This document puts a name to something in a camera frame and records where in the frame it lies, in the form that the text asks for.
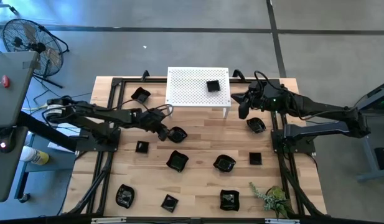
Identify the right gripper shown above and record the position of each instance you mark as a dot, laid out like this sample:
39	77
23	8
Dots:
263	99

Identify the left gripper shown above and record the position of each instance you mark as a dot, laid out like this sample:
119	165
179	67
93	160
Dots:
149	122

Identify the black oval pointed plate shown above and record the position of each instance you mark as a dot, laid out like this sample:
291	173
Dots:
224	163
256	125
179	136

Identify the black wavy square plate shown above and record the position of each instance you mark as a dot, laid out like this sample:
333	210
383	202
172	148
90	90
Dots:
177	161
141	94

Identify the black rounded rectangular plate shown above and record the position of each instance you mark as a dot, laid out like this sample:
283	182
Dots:
229	200
124	196

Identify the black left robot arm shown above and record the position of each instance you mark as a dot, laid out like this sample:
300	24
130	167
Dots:
95	113

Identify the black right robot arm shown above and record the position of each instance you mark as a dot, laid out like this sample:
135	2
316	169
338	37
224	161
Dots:
319	107

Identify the white perforated metal shelf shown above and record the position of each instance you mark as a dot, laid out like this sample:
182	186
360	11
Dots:
188	87

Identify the green artificial plant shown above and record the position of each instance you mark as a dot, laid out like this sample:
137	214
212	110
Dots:
274	199

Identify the blue-grey cart base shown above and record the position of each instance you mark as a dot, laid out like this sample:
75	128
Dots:
54	158

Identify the black diagonal bar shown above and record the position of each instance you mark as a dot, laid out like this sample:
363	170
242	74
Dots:
45	132

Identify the white and yellow can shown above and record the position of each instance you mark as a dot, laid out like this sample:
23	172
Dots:
34	155

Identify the blue-grey metal stand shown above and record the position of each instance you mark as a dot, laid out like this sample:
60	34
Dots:
369	155

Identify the black box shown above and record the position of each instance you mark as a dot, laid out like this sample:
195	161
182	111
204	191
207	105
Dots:
382	158

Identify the black floor fan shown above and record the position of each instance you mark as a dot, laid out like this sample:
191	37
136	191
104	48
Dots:
40	47

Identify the grey desk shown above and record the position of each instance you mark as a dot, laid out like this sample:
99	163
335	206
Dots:
11	93

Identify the black computer mouse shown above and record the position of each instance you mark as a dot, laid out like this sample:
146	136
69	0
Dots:
6	140

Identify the small red object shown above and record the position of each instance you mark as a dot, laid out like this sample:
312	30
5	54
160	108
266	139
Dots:
5	81

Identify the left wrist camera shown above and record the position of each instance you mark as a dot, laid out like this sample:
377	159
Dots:
152	114

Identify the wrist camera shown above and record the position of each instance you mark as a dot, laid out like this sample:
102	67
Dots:
257	87
152	114

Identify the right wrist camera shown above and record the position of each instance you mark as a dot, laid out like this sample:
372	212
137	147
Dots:
257	87

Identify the black aluminium table frame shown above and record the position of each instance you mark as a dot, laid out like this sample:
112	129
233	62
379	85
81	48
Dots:
114	93

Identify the grey metal bracket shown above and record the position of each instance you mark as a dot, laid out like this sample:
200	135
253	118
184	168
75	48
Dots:
107	220
282	221

